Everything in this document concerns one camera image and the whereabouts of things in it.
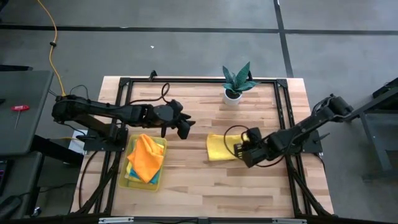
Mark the yellow translucent plastic bin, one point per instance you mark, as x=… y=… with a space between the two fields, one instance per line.
x=140 y=186

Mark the orange microfiber towel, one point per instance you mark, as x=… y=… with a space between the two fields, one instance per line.
x=146 y=157

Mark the snake plant in white pot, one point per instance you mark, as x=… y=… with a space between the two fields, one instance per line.
x=236 y=84

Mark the teal microfiber towel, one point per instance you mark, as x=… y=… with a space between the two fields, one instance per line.
x=154 y=180

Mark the black aluminium table frame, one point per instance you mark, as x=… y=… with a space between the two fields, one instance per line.
x=214 y=80

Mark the silver mounting bracket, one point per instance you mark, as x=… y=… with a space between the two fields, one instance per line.
x=115 y=220
x=289 y=221

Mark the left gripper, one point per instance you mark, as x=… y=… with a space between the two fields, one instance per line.
x=166 y=113

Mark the black keyboard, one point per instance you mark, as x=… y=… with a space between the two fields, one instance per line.
x=2 y=177

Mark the black computer mouse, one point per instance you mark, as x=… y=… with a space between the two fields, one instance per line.
x=9 y=207

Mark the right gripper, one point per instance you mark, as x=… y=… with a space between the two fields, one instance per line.
x=256 y=146

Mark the black frame clamp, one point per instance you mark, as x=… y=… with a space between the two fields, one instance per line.
x=152 y=74

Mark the grey side desk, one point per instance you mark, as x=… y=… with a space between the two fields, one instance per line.
x=25 y=133

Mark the black side stand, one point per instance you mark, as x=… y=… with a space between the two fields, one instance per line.
x=384 y=118

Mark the grey keyboard desk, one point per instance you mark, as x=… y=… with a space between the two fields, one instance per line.
x=21 y=174

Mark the white paper sheet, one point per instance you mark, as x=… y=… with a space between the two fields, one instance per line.
x=76 y=141

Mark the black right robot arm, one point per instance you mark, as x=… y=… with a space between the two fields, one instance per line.
x=311 y=127

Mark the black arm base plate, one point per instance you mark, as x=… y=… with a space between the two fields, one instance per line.
x=314 y=144
x=93 y=144

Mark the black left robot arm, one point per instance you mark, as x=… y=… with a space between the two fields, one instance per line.
x=99 y=110

